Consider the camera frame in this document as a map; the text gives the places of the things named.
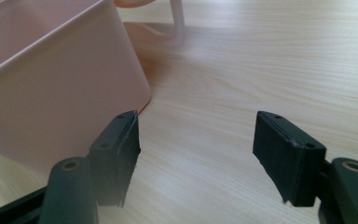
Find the pink plastic bin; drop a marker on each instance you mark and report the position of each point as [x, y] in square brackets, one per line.
[52, 84]

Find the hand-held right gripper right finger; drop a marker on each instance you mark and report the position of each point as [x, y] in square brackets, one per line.
[292, 161]

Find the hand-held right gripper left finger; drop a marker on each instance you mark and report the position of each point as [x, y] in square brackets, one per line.
[115, 161]

